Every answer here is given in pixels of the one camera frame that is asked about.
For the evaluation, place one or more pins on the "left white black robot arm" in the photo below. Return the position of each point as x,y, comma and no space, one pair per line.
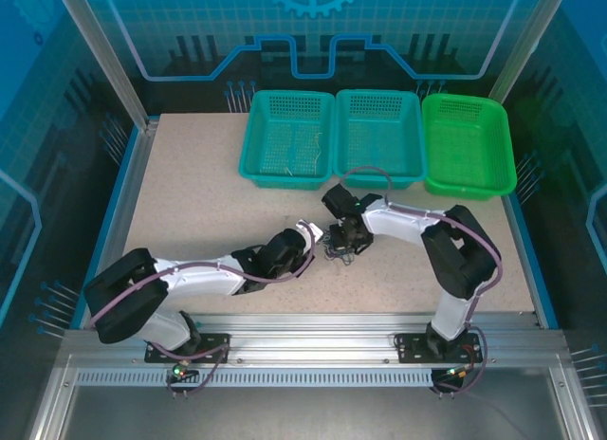
199,281

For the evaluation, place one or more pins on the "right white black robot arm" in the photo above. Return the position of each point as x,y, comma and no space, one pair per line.
403,222

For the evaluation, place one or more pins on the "teal plastic perforated basket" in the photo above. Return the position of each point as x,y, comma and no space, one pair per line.
265,127
379,132

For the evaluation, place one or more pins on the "green plastic perforated basket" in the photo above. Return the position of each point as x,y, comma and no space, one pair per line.
465,146

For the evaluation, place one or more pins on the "small board with green light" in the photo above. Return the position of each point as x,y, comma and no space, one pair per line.
455,372
178,372

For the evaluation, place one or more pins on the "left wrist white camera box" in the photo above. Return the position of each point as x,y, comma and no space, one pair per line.
303,225

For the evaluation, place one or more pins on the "aluminium rail beam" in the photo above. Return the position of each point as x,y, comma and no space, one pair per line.
308,335

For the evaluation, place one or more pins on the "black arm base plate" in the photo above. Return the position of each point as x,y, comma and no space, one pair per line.
213,347
410,347

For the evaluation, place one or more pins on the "aluminium frame post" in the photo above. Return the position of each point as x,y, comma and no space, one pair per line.
109,60
526,42

